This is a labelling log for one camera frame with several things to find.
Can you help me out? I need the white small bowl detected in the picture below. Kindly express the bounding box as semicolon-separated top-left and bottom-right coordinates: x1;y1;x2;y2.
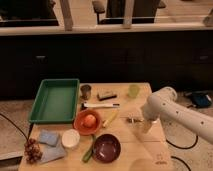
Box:
62;129;80;148

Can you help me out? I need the silver metal fork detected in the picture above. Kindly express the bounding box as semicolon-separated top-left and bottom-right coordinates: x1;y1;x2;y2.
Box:
126;117;143;123

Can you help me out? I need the orange bowl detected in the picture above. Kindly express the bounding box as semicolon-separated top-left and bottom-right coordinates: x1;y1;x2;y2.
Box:
74;109;102;135

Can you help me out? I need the white handled knife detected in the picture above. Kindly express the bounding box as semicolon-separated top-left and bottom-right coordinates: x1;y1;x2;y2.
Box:
80;103;120;110

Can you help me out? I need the black floor cable right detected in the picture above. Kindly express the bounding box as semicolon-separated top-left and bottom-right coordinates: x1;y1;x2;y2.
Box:
165;134;200;171

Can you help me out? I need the black cable left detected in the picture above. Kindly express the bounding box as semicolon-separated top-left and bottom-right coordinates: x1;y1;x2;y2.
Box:
0;112;35;141

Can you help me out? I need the purple bowl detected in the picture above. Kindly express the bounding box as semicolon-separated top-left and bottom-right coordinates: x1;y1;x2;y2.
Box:
92;134;121;163

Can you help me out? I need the black brown eraser block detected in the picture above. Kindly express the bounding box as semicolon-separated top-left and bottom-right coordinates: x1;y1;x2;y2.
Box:
97;91;117;101

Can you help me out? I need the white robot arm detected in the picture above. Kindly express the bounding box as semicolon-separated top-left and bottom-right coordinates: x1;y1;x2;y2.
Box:
141;87;213;144

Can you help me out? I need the green plastic tray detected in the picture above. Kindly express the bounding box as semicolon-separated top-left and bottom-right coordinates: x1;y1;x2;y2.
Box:
29;79;79;124

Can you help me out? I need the grey blue cloth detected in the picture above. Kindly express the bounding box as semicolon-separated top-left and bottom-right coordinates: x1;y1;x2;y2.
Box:
41;142;66;163

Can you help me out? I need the light green plastic cup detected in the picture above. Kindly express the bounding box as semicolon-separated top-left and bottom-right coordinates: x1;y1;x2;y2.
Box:
128;84;140;98

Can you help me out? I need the orange fruit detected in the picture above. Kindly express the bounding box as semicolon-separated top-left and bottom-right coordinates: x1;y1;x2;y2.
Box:
83;114;96;128

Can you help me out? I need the blue sponge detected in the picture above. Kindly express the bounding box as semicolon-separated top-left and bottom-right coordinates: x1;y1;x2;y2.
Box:
38;130;59;146

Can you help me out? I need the small metal cup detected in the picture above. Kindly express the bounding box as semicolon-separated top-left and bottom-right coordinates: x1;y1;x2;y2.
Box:
80;84;91;100

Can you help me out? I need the bunch of brown grapes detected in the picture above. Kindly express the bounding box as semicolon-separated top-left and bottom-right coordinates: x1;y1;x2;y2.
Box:
24;138;43;164

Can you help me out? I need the dark blue bag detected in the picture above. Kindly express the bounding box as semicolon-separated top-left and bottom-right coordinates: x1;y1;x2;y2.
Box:
185;92;212;108

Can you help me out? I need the office chair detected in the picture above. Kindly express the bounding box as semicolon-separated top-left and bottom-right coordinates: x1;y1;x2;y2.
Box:
92;0;166;25

